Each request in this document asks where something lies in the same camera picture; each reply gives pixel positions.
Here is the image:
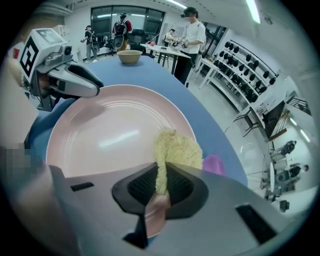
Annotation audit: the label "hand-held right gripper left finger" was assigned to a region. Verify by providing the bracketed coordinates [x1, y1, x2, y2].
[47, 161, 161, 249]

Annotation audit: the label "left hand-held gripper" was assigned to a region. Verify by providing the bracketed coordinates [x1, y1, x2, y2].
[18, 28, 104, 111]

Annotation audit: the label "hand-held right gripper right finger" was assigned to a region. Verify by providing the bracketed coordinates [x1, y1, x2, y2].
[149, 161, 298, 256]

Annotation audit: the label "pink big plate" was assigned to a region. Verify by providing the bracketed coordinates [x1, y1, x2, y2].
[45, 84, 201, 239]

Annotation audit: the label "yellow sponge cloth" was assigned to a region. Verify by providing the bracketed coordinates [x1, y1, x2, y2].
[152, 127, 204, 195]

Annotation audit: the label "person's left forearm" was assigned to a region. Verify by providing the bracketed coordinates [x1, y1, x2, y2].
[3, 56, 38, 121]

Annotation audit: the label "person's left hand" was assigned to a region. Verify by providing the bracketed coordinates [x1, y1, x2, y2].
[37, 74, 60, 98]

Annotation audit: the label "purple cloth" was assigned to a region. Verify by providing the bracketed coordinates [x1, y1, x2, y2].
[201, 153, 226, 178]

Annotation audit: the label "brown bowl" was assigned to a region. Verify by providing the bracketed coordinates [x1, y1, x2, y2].
[116, 49, 143, 66]

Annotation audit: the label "white open cabinet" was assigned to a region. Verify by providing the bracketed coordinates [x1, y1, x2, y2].
[51, 23, 70, 41]

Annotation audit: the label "round white table gold legs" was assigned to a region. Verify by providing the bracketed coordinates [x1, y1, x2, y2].
[246, 159, 278, 199]

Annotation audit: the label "black high-back office chair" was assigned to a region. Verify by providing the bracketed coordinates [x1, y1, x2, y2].
[129, 28, 149, 53]

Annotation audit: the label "blue tablecloth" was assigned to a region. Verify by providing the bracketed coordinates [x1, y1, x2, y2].
[24, 55, 249, 251]

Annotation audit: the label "small dark-legged table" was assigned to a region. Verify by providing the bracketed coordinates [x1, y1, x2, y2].
[233, 105, 261, 138]

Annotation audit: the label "dark stair structure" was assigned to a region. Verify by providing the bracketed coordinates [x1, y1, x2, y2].
[263, 95, 313, 142]

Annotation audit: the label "plain white table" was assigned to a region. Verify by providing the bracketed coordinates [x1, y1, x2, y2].
[196, 57, 221, 90]

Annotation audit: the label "white shelf of black headsets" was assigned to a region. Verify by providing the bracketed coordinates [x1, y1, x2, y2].
[214, 39, 280, 111]

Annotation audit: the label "ceiling light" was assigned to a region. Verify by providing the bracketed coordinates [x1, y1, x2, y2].
[245, 0, 262, 25]

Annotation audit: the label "dark window wall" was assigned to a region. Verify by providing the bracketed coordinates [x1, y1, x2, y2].
[90, 5, 166, 49]

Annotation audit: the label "white table with black frame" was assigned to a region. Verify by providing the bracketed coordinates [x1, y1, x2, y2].
[139, 42, 193, 76]

